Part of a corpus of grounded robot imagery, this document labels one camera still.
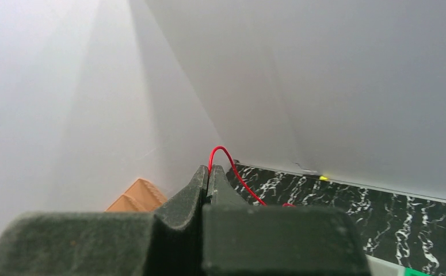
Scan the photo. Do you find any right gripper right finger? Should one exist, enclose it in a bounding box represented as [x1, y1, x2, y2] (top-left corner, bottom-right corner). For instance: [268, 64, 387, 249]
[202, 165, 371, 275]

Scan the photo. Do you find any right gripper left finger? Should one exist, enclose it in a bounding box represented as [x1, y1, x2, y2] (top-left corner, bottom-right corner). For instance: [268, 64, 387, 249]
[0, 166, 209, 275]

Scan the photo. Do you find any red wire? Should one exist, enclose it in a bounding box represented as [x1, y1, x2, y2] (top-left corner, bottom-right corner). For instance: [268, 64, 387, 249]
[208, 145, 296, 208]

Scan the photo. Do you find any orange file organizer rack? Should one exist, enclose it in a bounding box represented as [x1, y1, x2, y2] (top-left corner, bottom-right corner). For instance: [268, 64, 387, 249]
[105, 178, 167, 212]

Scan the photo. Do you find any white parts bin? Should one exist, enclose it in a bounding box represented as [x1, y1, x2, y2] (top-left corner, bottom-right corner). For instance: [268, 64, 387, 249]
[367, 255, 405, 276]

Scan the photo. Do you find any green parts bin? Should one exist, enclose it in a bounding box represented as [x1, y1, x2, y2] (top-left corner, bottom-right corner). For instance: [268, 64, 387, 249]
[403, 268, 430, 276]

